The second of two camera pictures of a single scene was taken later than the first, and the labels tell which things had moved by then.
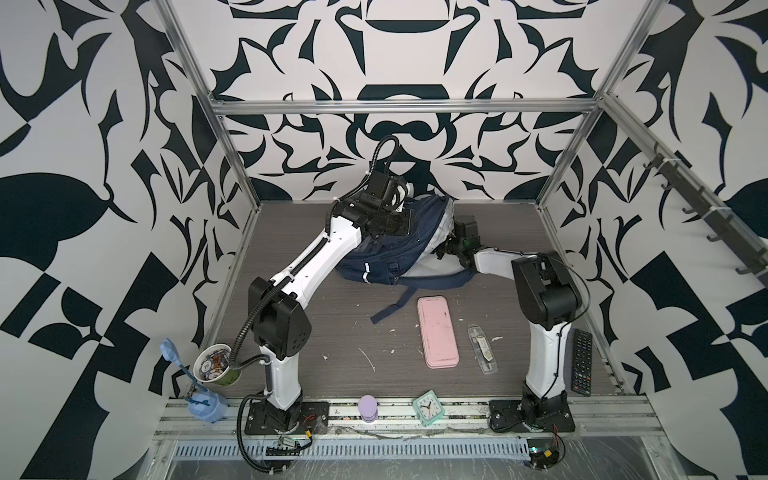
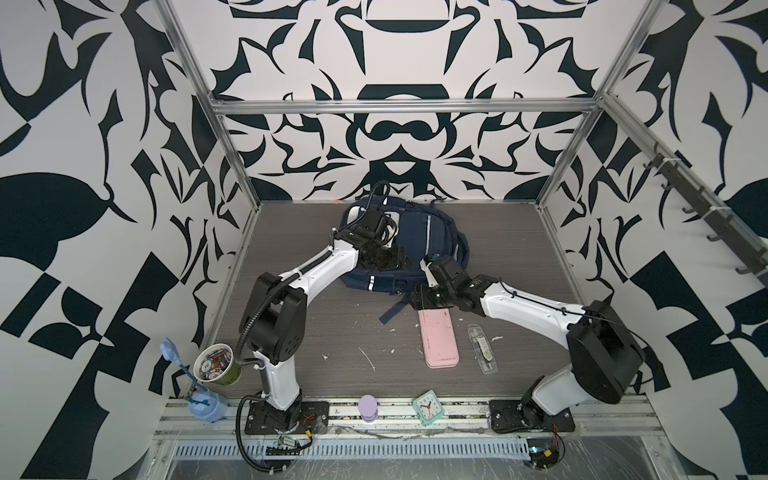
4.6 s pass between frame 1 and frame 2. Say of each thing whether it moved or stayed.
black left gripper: moved
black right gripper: moved
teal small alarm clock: stayed
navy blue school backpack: stayed
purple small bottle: stayed
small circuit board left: stayed
